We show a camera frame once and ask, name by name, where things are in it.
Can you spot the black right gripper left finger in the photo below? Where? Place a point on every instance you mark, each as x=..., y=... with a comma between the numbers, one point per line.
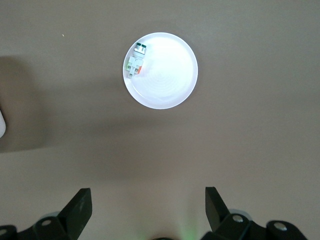
x=77, y=212

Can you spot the brown table cover sheet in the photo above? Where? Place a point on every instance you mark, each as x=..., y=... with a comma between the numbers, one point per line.
x=160, y=155

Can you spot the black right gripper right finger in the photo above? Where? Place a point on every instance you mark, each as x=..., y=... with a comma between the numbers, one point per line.
x=215, y=207

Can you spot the green push button switch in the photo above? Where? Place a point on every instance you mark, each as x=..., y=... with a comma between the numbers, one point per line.
x=135, y=63

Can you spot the white lidded storage box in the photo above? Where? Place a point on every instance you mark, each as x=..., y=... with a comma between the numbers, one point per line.
x=2, y=125

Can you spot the pink round plate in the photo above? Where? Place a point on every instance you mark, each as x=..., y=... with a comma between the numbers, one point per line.
x=170, y=75

